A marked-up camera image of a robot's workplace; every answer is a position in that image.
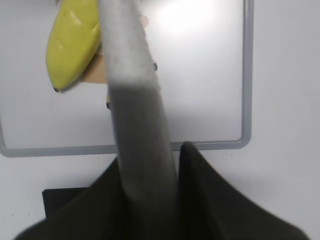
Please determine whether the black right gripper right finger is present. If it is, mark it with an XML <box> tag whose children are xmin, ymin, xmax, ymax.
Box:
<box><xmin>178</xmin><ymin>142</ymin><xmax>309</xmax><ymax>240</ymax></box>

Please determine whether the yellow plastic banana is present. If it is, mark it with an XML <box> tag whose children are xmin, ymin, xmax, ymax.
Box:
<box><xmin>45</xmin><ymin>0</ymin><xmax>101</xmax><ymax>93</ymax></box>

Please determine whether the grey rimmed deer cutting board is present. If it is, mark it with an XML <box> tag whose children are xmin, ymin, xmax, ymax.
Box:
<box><xmin>0</xmin><ymin>0</ymin><xmax>254</xmax><ymax>158</ymax></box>

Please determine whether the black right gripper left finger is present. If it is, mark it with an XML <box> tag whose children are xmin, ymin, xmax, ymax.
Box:
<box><xmin>16</xmin><ymin>160</ymin><xmax>129</xmax><ymax>240</ymax></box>

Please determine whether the black knife stand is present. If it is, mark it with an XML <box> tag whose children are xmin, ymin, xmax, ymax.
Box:
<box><xmin>42</xmin><ymin>187</ymin><xmax>88</xmax><ymax>219</ymax></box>

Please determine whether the white handled kitchen knife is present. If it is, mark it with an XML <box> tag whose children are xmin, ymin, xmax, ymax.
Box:
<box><xmin>98</xmin><ymin>0</ymin><xmax>179</xmax><ymax>240</ymax></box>

